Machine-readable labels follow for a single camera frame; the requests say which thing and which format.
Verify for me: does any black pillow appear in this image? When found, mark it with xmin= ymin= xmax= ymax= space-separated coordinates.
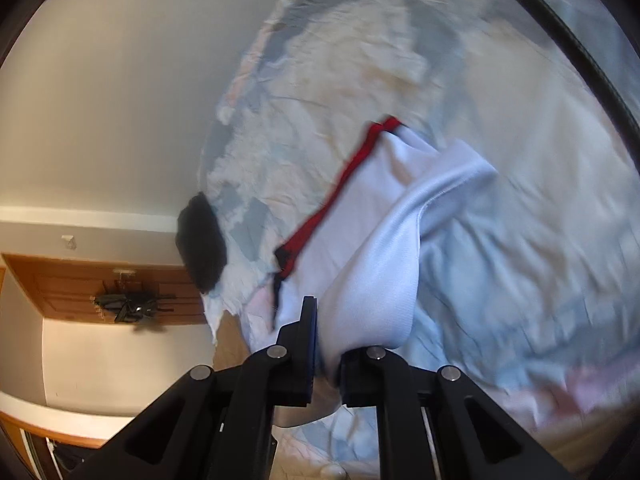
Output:
xmin=175 ymin=191 xmax=230 ymax=293

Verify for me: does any wooden door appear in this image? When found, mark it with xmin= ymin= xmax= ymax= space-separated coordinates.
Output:
xmin=0 ymin=252 xmax=211 ymax=326

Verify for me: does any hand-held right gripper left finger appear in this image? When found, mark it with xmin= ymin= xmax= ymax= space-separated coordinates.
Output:
xmin=70 ymin=295 xmax=320 ymax=480

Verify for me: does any pastel patchwork bedspread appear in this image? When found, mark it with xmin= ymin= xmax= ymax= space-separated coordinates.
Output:
xmin=197 ymin=0 xmax=640 ymax=466

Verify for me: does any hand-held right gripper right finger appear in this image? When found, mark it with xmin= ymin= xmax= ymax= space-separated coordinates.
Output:
xmin=339 ymin=345 xmax=571 ymax=480

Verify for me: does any wooden frame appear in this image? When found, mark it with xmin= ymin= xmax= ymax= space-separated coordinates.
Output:
xmin=0 ymin=410 xmax=108 ymax=480

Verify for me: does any black cable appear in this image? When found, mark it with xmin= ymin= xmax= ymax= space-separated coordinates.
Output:
xmin=472 ymin=0 xmax=640 ymax=133

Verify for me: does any white jersey with red trim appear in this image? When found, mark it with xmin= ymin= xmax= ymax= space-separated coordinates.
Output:
xmin=272 ymin=115 xmax=501 ymax=428

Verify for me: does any black hanging object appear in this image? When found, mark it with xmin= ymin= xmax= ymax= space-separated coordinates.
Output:
xmin=94 ymin=287 xmax=176 ymax=336

